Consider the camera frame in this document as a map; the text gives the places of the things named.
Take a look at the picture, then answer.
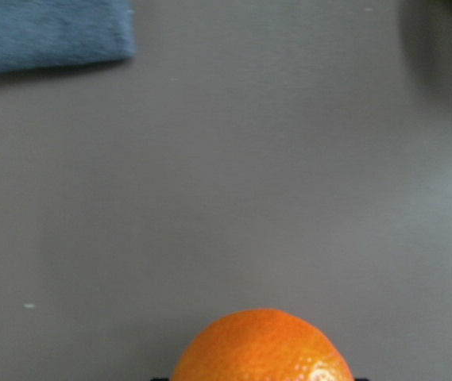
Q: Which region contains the orange fruit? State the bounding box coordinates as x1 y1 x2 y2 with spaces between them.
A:
170 309 354 380

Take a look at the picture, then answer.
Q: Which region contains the grey folded cloth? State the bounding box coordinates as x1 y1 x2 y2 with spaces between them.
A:
0 1 136 74

